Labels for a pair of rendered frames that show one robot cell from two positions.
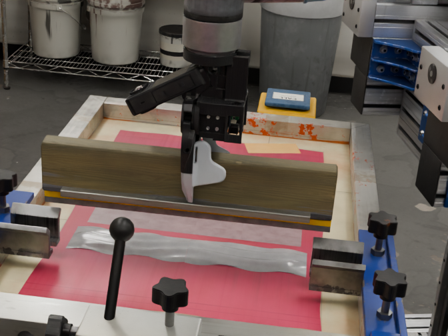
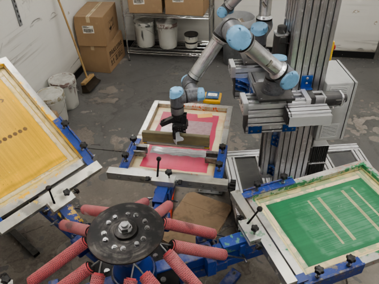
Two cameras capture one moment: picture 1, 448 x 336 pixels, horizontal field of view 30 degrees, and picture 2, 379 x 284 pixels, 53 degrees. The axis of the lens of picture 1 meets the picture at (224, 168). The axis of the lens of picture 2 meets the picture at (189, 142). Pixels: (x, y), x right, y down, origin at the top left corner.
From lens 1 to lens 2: 1.16 m
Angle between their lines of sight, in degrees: 15
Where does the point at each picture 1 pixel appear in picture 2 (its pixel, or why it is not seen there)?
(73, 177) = (149, 139)
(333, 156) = (221, 117)
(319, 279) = (206, 160)
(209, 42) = (176, 113)
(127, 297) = (163, 165)
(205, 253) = (182, 152)
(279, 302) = (198, 165)
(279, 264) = (199, 155)
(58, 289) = (148, 164)
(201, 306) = (180, 167)
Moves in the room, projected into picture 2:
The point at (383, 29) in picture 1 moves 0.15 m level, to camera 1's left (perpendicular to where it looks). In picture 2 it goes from (238, 75) to (217, 74)
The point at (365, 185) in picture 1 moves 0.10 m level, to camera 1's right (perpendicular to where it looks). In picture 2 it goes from (225, 130) to (241, 131)
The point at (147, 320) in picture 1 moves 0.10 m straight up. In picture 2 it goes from (164, 176) to (163, 162)
